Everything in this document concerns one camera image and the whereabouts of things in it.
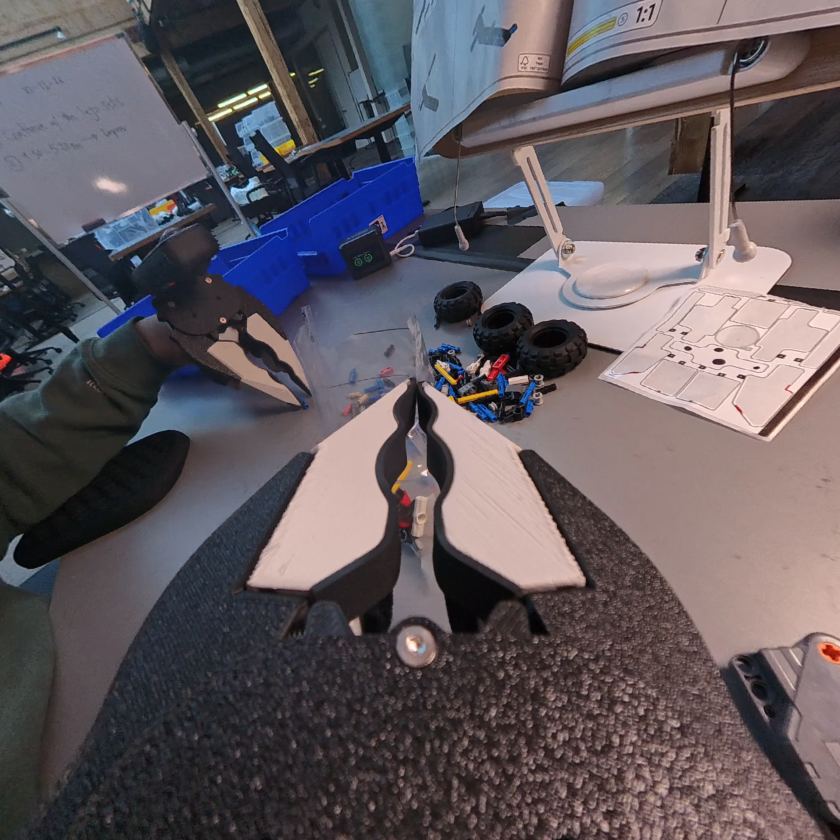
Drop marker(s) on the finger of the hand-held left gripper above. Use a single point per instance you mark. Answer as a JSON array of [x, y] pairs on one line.
[[280, 348], [256, 372]]

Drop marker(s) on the grey toy beam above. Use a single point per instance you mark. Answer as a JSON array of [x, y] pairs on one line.
[[801, 709]]

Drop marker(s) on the building instruction booklet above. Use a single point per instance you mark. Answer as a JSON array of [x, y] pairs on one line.
[[499, 66]]

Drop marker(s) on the white booklet stand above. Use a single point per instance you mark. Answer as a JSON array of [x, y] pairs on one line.
[[656, 282]]

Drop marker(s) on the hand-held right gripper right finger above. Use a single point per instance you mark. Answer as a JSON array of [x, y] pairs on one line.
[[505, 505]]

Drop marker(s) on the black toy tire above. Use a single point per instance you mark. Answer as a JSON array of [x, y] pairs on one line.
[[503, 328], [457, 302], [551, 348]]

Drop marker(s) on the person's left hand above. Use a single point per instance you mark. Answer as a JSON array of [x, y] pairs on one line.
[[177, 357]]

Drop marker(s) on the white sticker sheet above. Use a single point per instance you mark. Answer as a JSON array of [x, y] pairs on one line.
[[722, 355]]

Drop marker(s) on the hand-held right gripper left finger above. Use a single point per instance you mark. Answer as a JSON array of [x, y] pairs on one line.
[[335, 505]]

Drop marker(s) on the black digital timer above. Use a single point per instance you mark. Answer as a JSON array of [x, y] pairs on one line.
[[365, 252]]

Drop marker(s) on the white whiteboard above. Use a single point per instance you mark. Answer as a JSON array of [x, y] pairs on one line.
[[79, 131]]

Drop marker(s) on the grey desk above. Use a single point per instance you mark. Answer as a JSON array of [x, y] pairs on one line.
[[683, 499]]

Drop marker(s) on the black power brick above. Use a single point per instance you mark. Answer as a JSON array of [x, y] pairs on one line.
[[440, 221]]

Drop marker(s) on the person's left forearm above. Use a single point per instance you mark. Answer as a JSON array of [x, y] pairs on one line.
[[66, 420]]

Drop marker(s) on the black chair armrest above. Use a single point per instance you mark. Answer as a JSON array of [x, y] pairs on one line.
[[105, 499]]

